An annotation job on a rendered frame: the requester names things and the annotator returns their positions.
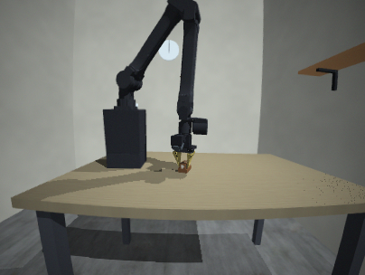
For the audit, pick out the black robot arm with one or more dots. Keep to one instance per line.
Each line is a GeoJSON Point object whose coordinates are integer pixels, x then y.
{"type": "Point", "coordinates": [128, 81]}

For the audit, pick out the brown open tray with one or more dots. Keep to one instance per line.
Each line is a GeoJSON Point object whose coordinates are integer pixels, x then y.
{"type": "Point", "coordinates": [184, 170]}

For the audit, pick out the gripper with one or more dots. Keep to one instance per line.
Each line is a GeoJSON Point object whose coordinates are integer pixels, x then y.
{"type": "Point", "coordinates": [190, 152]}

